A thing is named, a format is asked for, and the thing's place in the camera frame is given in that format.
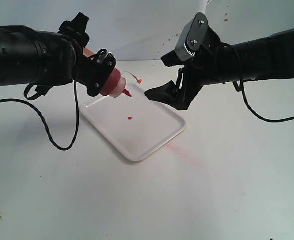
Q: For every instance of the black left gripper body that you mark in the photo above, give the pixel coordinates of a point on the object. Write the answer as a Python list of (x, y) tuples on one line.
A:
[(93, 71)]

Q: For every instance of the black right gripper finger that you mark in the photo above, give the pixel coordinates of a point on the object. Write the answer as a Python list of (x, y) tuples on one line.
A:
[(166, 94), (172, 58)]

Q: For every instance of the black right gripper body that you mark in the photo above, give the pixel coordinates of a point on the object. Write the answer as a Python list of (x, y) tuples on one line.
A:
[(198, 71)]

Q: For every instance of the red sauce squeeze bottle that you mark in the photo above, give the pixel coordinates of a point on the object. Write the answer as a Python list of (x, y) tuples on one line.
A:
[(115, 85)]

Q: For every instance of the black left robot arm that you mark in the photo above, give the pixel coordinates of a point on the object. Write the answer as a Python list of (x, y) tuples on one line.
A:
[(48, 59)]

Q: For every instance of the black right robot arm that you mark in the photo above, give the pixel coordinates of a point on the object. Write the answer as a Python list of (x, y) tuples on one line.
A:
[(269, 58)]

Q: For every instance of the white rectangular plastic tray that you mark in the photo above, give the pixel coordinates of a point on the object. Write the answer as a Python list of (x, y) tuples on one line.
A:
[(152, 125)]

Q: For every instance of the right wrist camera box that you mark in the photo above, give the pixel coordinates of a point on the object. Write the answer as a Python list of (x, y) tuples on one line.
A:
[(191, 37)]

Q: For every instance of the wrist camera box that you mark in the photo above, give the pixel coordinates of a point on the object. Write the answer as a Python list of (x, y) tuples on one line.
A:
[(191, 37), (76, 29)]

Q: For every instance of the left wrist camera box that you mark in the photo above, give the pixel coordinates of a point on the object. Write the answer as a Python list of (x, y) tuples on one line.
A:
[(76, 29)]

